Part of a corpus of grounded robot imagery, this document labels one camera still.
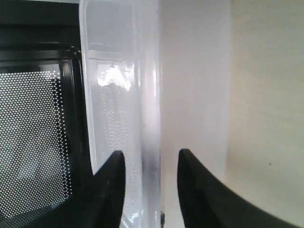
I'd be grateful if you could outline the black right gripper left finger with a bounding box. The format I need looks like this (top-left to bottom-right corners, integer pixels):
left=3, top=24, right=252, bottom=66
left=51, top=151, right=125, bottom=228

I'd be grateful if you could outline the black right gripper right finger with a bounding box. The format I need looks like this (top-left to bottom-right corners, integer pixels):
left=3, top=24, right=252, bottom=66
left=178, top=149, right=287, bottom=228

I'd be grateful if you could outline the white microwave door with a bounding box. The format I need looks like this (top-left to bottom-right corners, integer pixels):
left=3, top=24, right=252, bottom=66
left=0, top=0, right=92, bottom=228

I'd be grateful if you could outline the clear plastic food container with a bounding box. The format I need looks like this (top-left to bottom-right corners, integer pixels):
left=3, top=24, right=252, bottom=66
left=79, top=0, right=231, bottom=228

